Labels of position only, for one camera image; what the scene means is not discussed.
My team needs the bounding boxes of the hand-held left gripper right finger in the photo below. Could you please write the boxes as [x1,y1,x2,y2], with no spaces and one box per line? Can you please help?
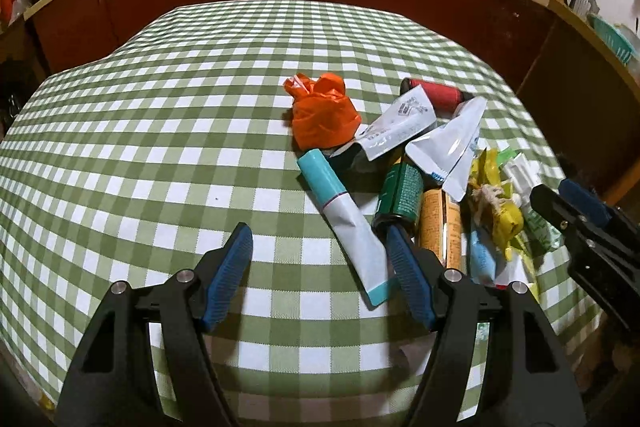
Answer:
[386,224,588,427]

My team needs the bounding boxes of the yellow wrapper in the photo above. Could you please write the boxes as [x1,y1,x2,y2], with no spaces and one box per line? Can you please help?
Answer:
[467,149,526,260]

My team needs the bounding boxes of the orange yellow can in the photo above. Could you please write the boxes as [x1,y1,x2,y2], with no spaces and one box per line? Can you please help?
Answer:
[417,188,463,270]

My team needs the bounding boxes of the dark plastic wrapper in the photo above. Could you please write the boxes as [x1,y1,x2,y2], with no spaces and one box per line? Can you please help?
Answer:
[327,142,396,194]

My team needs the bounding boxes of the orange plastic bag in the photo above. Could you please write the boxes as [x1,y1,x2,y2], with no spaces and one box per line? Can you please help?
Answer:
[283,73,362,152]

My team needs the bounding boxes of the red cylindrical can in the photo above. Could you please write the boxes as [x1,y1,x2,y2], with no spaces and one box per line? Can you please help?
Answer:
[400,78,473,114]

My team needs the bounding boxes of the teal plastic basket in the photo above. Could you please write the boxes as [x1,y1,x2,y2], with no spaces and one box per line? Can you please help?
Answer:
[587,14,639,66]

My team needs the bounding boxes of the green can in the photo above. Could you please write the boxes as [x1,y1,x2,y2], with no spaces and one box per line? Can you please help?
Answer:
[372,162,425,240]

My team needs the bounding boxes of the green white wrapper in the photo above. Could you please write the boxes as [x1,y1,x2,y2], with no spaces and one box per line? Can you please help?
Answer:
[500,147,563,254]

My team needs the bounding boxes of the light blue small packet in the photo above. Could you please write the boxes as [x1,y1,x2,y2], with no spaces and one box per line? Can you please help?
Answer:
[467,227,501,285]

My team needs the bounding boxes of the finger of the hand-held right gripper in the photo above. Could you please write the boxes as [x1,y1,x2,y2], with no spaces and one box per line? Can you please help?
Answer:
[559,179,640,253]
[530,184,640,338]

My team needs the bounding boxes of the white printed squeezed tube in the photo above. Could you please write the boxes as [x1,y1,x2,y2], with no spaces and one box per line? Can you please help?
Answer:
[356,88,437,162]

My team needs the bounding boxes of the brown wooden counter partition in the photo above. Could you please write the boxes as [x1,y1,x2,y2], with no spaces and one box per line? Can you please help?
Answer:
[515,0,640,205]

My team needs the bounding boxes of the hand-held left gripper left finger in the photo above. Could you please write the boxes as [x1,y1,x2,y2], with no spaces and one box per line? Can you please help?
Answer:
[55,222,254,427]

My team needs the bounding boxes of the white tube with teal cap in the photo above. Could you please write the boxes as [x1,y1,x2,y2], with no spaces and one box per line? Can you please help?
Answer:
[297,149,396,306]

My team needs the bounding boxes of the green white checkered tablecloth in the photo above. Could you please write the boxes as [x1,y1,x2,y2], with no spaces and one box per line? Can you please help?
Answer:
[0,0,608,427]

